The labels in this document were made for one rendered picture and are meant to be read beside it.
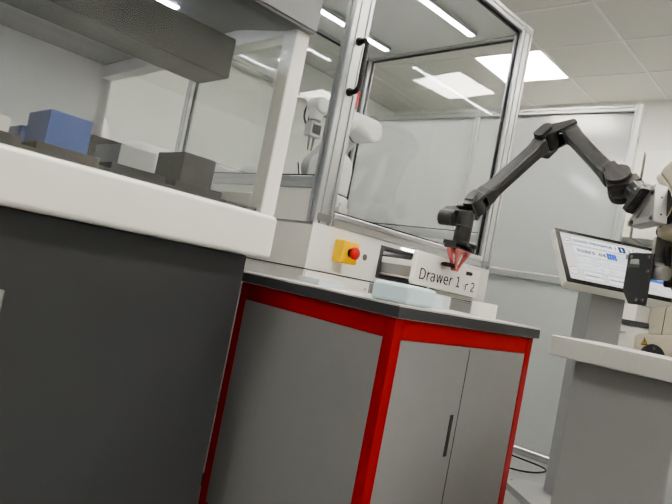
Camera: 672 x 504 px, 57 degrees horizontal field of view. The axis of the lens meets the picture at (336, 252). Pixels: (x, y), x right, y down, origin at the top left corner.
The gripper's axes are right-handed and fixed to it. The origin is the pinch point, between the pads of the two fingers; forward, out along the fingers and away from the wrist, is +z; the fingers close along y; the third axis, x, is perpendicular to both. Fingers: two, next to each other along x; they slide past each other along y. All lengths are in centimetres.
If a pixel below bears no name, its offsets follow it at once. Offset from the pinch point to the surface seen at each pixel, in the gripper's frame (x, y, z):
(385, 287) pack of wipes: 72, -35, 12
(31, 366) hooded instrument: 129, 0, 42
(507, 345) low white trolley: 26, -40, 19
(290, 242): 50, 28, 4
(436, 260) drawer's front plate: 7.0, 3.0, -1.1
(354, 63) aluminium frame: 47, 20, -55
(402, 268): 15.7, 9.3, 4.1
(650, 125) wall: -357, 90, -174
